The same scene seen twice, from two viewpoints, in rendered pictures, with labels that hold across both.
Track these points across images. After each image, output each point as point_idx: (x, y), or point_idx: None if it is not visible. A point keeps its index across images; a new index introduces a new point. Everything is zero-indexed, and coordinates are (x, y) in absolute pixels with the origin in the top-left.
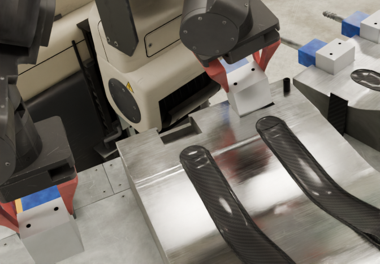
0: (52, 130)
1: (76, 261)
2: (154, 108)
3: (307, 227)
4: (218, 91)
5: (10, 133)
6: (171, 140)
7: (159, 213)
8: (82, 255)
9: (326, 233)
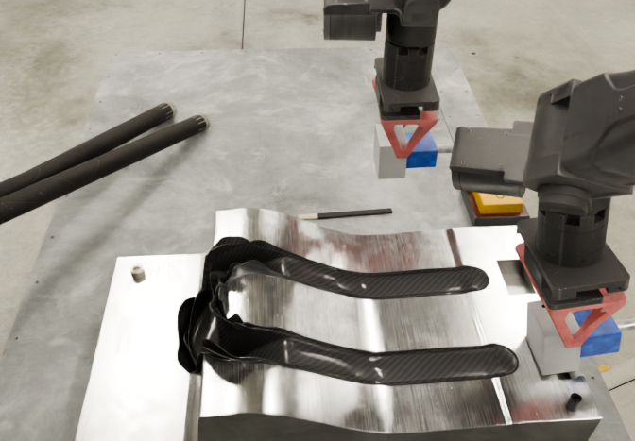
0: (421, 96)
1: (423, 222)
2: None
3: (328, 320)
4: None
5: (336, 22)
6: (525, 284)
7: (407, 239)
8: (428, 226)
9: (306, 319)
